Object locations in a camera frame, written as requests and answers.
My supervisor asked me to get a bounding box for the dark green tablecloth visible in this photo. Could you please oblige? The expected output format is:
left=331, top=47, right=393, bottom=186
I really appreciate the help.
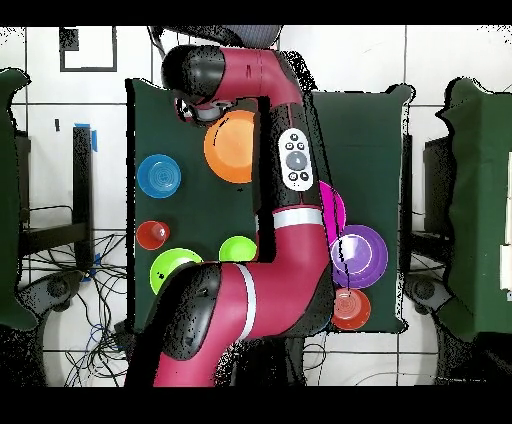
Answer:
left=125, top=77, right=413, bottom=335

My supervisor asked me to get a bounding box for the grey office chair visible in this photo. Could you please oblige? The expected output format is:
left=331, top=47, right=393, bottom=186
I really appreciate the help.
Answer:
left=149, top=25, right=285, bottom=53

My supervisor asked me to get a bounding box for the purple bowl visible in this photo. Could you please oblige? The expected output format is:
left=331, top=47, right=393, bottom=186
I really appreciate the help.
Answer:
left=329, top=224, right=389, bottom=290

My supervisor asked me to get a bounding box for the black metal frame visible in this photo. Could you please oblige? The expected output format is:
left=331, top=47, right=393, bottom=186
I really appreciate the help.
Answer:
left=399, top=133, right=455, bottom=265
left=17, top=125, right=95, bottom=273

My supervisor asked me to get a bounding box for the large green bowl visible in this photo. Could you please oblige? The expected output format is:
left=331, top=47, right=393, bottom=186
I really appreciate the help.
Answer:
left=149, top=247, right=204, bottom=296

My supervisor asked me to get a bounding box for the tangle of cables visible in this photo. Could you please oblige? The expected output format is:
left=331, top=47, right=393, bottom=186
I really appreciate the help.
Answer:
left=19, top=233, right=135, bottom=387

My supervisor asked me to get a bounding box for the large pink bowl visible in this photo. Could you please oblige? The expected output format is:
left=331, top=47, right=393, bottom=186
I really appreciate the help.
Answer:
left=318, top=180, right=347, bottom=246

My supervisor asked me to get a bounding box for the green cloth on side table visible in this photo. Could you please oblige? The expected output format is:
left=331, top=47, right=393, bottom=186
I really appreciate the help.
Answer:
left=435, top=77, right=512, bottom=341
left=0, top=67, right=39, bottom=331

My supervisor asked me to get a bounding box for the black chair base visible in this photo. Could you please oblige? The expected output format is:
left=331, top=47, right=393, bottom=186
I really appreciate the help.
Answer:
left=17, top=270, right=85, bottom=313
left=403, top=273, right=453, bottom=317

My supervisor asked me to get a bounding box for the large orange bowl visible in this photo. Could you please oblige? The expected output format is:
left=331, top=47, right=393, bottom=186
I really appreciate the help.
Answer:
left=203, top=109, right=257, bottom=184

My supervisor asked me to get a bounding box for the orange cup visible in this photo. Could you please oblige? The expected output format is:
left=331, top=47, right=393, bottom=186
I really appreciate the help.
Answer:
left=135, top=220, right=171, bottom=252
left=330, top=287, right=372, bottom=332

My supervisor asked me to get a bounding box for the small green bowl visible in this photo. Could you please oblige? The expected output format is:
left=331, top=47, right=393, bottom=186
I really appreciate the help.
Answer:
left=218, top=235, right=258, bottom=264

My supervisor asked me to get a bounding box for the blue cup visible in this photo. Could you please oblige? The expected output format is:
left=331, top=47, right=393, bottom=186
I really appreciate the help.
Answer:
left=136, top=153, right=182, bottom=200

